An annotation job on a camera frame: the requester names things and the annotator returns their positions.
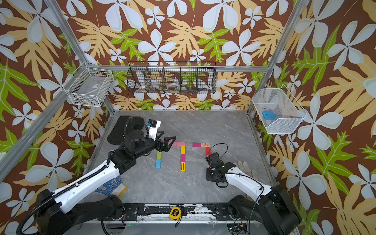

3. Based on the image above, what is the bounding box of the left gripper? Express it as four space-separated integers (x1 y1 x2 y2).
133 129 175 160

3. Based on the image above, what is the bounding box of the blue block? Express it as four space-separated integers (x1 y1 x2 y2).
155 159 161 169

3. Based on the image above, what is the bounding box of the yellow red striped block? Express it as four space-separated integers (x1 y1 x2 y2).
180 162 186 172

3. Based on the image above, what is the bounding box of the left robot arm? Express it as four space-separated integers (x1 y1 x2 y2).
16 130 176 235

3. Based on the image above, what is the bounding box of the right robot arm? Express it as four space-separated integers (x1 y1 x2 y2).
206 153 302 235

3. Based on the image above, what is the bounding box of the black plastic case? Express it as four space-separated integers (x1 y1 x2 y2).
107 116 145 146

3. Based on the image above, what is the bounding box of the white work glove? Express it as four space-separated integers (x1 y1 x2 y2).
235 161 259 180

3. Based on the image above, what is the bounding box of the blue knit glove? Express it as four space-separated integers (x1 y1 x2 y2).
95 176 127 197

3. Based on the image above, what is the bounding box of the yellow tape measure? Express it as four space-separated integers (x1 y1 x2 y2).
168 206 183 221

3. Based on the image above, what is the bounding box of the blue object in basket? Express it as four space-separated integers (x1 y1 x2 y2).
262 110 276 120

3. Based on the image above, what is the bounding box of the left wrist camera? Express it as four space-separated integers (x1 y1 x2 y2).
146 119 161 141

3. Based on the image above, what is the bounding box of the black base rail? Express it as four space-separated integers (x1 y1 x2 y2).
98 202 256 221

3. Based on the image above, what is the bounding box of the black wire basket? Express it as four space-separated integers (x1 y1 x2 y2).
126 61 217 94

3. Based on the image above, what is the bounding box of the white wire basket left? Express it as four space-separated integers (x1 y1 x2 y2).
63 62 114 107

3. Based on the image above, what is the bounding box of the white wire basket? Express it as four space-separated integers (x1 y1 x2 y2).
63 62 114 107
252 85 307 135

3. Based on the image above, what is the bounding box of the white wire basket right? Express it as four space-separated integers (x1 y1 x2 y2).
252 85 307 135

